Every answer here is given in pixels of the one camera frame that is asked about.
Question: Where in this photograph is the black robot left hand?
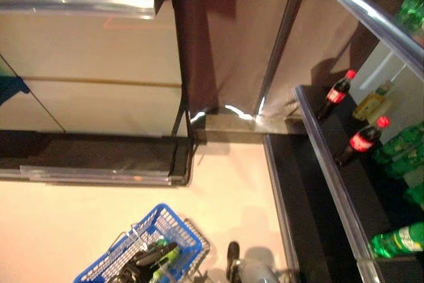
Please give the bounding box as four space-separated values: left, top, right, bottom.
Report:
115 244 180 283

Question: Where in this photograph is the green Sprite bottle yellow cap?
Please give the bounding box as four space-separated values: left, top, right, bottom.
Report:
384 123 424 151
374 145 424 180
369 222 424 259
150 236 182 282
402 180 424 207

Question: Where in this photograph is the blue plastic shopping basket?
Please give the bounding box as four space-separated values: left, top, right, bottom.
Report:
72 203 211 283

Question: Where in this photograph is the Coca-Cola bottle red cap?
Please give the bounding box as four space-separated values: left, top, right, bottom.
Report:
334 116 392 166
316 70 358 121

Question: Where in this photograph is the silver robot right leg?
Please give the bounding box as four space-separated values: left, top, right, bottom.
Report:
226 241 281 283

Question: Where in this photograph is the black framed display cabinet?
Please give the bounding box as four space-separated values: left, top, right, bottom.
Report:
0 0 195 188

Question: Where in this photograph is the glossy dark floor plinth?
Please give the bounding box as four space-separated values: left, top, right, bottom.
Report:
191 107 305 146

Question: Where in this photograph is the black slanted pole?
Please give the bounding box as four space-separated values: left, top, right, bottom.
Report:
253 0 315 117

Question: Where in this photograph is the small yellow tea bottle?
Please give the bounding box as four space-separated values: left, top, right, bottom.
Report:
352 80 394 121

